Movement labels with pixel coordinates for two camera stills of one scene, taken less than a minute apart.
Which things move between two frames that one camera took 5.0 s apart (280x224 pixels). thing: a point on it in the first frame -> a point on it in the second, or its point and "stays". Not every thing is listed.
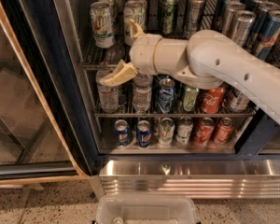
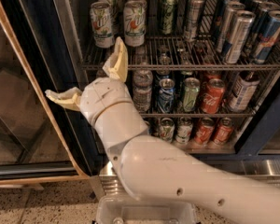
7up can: x=102 y=24 stays
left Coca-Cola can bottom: x=204 y=132 stays
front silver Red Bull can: x=243 y=26 stays
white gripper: x=142 y=52 -> x=105 y=96
